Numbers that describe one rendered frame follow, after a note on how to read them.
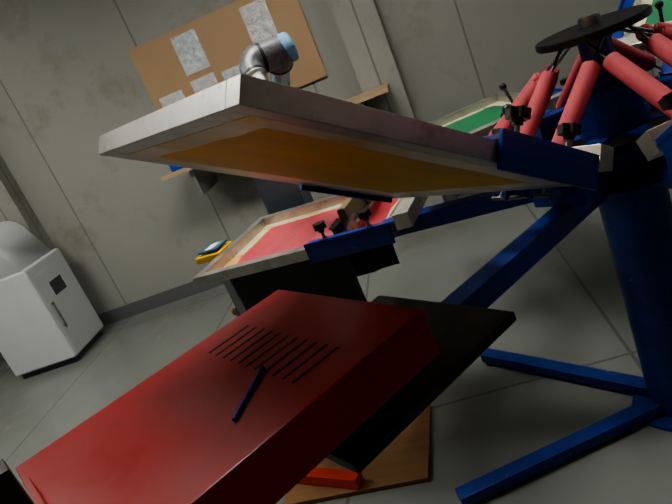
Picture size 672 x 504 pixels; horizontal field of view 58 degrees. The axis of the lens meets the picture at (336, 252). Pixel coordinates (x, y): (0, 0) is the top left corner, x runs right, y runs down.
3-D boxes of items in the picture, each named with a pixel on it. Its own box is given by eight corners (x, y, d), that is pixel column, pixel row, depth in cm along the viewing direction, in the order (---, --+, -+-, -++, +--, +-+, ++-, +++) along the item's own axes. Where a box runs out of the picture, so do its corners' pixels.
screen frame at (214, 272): (196, 287, 220) (191, 278, 218) (263, 224, 269) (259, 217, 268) (395, 237, 186) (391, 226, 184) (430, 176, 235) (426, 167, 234)
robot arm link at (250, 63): (224, 48, 228) (282, 141, 208) (251, 37, 230) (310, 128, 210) (230, 70, 238) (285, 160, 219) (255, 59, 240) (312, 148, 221)
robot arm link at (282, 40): (261, 113, 280) (251, 36, 229) (290, 101, 283) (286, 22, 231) (273, 134, 277) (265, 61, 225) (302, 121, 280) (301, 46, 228)
